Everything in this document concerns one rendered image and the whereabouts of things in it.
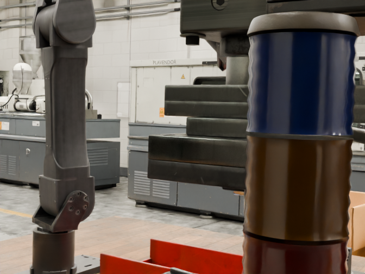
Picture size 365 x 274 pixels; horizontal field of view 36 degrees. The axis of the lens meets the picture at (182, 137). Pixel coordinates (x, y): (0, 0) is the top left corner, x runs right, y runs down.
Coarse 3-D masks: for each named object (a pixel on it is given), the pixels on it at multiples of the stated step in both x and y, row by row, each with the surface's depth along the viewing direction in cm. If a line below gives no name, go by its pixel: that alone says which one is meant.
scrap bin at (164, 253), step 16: (160, 240) 87; (112, 256) 77; (160, 256) 87; (176, 256) 85; (192, 256) 84; (208, 256) 82; (224, 256) 81; (240, 256) 79; (112, 272) 77; (128, 272) 75; (144, 272) 74; (160, 272) 73; (192, 272) 70; (208, 272) 82; (224, 272) 81; (240, 272) 79
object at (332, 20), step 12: (288, 12) 19; (300, 12) 19; (312, 12) 18; (324, 12) 19; (252, 24) 20; (264, 24) 19; (276, 24) 19; (288, 24) 18; (300, 24) 18; (312, 24) 18; (324, 24) 18; (336, 24) 18; (348, 24) 19
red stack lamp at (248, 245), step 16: (256, 240) 20; (272, 240) 19; (288, 240) 19; (336, 240) 20; (256, 256) 20; (272, 256) 19; (288, 256) 19; (304, 256) 19; (320, 256) 19; (336, 256) 19; (256, 272) 20; (272, 272) 19; (288, 272) 19; (304, 272) 19; (320, 272) 19; (336, 272) 19
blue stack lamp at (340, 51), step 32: (288, 32) 19; (320, 32) 18; (256, 64) 20; (288, 64) 19; (320, 64) 18; (352, 64) 19; (256, 96) 20; (288, 96) 19; (320, 96) 19; (352, 96) 19; (256, 128) 20; (288, 128) 19; (320, 128) 19; (352, 128) 20
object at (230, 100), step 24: (240, 48) 47; (240, 72) 48; (168, 96) 49; (192, 96) 48; (216, 96) 47; (240, 96) 45; (360, 96) 40; (192, 120) 47; (216, 120) 45; (240, 120) 44; (360, 120) 40; (168, 144) 45; (192, 144) 44; (216, 144) 43; (240, 144) 41; (168, 168) 45; (192, 168) 44; (216, 168) 43; (240, 168) 42; (240, 192) 51
